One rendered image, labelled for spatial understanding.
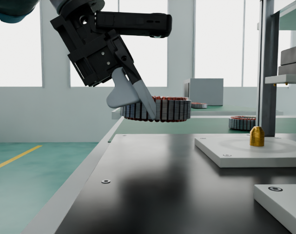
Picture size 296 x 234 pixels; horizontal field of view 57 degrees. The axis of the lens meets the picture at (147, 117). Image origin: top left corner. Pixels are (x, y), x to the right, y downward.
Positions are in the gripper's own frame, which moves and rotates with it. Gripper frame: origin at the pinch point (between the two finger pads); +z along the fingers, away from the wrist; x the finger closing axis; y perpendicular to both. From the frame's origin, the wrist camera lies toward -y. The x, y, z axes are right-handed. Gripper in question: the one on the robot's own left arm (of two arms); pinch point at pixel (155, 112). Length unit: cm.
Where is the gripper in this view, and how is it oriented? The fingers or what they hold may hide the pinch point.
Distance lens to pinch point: 43.4
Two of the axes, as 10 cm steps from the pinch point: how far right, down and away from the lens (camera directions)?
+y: -8.7, 4.9, 0.2
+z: 4.9, 8.7, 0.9
